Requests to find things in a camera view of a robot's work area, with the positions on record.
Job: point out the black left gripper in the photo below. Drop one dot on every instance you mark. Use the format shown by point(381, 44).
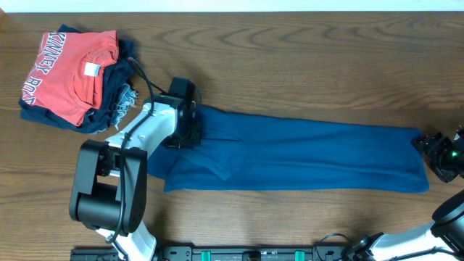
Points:
point(195, 139)

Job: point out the red folded t-shirt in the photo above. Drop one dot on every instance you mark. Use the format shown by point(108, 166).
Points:
point(67, 75)

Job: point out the navy folded garment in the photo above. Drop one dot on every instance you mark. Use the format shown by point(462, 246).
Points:
point(95, 120)

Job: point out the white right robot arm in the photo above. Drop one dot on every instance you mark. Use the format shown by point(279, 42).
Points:
point(442, 238)

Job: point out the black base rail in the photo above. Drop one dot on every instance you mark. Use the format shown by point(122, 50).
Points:
point(319, 252)

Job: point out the teal blue t-shirt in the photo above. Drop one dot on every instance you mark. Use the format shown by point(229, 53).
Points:
point(259, 153)

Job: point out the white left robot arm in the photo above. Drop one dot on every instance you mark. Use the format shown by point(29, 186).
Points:
point(110, 186)

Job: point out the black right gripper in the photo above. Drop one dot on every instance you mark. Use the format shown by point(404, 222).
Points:
point(434, 144)

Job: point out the frayed denim garment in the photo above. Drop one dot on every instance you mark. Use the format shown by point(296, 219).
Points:
point(125, 100)

